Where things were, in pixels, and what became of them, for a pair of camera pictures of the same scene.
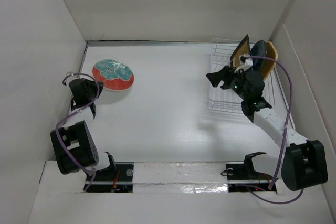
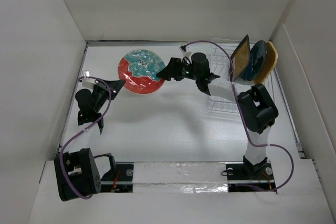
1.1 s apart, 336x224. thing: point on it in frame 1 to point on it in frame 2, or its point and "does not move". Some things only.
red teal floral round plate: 114,74 to 138,68
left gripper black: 91,83 to 115,86
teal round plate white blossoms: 258,49 does not move
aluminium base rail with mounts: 157,177 does not move
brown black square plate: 243,49 does not move
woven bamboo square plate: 271,52 does not move
